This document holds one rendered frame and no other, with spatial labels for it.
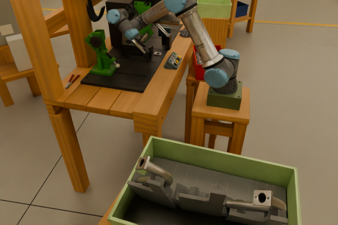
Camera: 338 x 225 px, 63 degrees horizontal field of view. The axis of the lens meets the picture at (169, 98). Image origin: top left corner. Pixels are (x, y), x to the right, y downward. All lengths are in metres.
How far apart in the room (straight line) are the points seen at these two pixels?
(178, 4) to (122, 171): 1.52
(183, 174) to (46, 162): 1.60
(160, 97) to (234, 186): 0.65
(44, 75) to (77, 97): 0.22
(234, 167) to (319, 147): 1.69
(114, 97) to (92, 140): 1.10
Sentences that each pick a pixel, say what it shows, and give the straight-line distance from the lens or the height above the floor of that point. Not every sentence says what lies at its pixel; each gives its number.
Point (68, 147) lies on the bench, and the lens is 1.96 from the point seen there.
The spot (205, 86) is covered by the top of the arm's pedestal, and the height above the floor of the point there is 0.85.
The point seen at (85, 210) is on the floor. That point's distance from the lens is 2.23.
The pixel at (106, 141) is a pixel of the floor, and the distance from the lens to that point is 2.64.
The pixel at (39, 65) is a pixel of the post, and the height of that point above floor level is 1.11.
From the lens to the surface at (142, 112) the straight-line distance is 1.47.
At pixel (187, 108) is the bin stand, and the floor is 0.53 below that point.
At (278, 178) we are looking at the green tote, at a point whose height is 0.89.
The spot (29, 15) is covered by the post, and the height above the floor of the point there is 1.38.
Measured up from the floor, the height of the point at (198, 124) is 0.75.
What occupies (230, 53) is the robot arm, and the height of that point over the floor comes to 1.16.
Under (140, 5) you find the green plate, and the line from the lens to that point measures 1.93.
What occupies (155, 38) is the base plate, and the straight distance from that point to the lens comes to 2.29.
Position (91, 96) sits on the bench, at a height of 0.88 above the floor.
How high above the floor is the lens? 1.82
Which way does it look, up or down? 36 degrees down
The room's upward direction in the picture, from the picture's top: straight up
